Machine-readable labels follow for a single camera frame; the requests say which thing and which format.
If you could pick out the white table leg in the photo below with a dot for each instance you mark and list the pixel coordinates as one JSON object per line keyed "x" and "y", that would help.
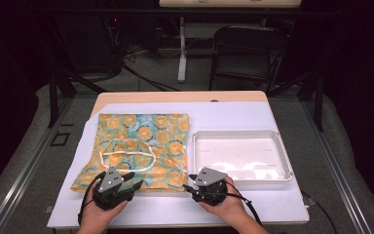
{"x": 182, "y": 58}

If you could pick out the black metal stand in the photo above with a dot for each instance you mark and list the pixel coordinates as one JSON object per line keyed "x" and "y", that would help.
{"x": 54, "y": 97}
{"x": 318, "y": 97}

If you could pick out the aluminium floor rail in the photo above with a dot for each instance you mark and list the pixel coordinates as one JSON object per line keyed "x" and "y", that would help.
{"x": 337, "y": 172}
{"x": 26, "y": 172}

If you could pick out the lemon print cloth bag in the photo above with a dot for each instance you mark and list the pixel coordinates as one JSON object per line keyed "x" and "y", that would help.
{"x": 149, "y": 130}

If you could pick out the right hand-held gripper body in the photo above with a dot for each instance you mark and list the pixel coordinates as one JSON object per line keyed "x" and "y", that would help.
{"x": 209, "y": 178}

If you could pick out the white plastic tray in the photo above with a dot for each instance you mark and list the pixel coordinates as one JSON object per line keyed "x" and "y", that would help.
{"x": 240, "y": 149}

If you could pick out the person's left hand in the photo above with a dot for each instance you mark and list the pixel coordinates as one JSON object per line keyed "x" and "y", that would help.
{"x": 94, "y": 217}

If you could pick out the person's right hand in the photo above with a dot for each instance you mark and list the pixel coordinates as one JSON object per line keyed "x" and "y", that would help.
{"x": 230, "y": 204}

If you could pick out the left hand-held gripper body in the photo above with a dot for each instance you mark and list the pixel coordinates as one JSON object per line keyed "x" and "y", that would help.
{"x": 110, "y": 180}

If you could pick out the black folding chair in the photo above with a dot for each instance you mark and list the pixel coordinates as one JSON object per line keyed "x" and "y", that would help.
{"x": 250, "y": 48}

